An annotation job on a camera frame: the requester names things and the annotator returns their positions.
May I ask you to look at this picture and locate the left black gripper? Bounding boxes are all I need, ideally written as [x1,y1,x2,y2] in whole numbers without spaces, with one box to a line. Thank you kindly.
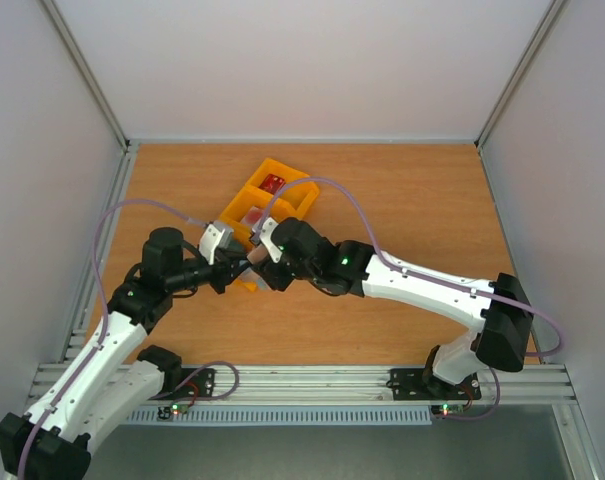
[168,248,255,295]

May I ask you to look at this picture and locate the pink leather card holder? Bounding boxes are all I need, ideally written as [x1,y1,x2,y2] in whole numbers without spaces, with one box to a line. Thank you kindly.
[239,246,270,292]

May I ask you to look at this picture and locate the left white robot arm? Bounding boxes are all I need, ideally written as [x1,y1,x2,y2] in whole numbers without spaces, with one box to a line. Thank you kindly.
[0,222,249,479]

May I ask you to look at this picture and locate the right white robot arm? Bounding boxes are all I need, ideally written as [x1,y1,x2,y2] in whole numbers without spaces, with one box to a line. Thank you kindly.
[252,218,533,399]

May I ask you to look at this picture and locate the pink circle card stack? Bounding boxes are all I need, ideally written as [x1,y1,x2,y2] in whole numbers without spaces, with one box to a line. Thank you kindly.
[241,206,263,227]

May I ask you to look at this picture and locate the red card stack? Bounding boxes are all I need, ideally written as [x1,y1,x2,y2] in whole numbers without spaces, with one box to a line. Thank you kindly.
[259,174,286,195]

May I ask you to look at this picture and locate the yellow three-compartment bin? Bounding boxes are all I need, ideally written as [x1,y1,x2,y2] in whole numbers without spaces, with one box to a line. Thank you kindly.
[219,157,320,252]

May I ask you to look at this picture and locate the left small circuit board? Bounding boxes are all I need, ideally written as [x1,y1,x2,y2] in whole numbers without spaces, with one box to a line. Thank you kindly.
[156,404,190,421]

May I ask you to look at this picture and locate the small circuit board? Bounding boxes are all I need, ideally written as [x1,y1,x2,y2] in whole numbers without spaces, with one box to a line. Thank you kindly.
[156,404,190,421]
[431,404,466,418]

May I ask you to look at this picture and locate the right small circuit board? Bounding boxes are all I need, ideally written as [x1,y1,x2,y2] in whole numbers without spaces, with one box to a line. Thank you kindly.
[431,404,466,418]

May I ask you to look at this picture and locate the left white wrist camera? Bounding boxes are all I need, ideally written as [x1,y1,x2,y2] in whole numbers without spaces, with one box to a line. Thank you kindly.
[198,220,234,265]

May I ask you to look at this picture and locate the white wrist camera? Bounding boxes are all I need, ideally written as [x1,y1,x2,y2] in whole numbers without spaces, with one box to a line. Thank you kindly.
[248,217,282,265]
[198,220,234,265]

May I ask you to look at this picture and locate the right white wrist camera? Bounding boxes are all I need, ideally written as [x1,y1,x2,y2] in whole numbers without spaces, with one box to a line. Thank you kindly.
[248,217,282,265]

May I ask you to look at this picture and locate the aluminium front rail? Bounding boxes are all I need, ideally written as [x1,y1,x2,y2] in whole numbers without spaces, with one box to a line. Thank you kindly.
[25,363,578,406]

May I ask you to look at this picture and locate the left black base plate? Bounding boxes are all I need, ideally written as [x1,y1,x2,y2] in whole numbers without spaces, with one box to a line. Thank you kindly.
[152,368,216,401]

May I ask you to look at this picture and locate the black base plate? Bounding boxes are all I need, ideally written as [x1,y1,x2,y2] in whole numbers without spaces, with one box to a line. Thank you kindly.
[152,368,216,401]
[386,368,482,401]

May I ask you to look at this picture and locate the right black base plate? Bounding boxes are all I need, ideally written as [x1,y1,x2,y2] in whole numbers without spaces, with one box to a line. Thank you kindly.
[386,368,482,401]

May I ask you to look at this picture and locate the grey slotted cable duct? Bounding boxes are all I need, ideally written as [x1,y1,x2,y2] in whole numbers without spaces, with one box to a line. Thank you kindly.
[124,405,432,428]

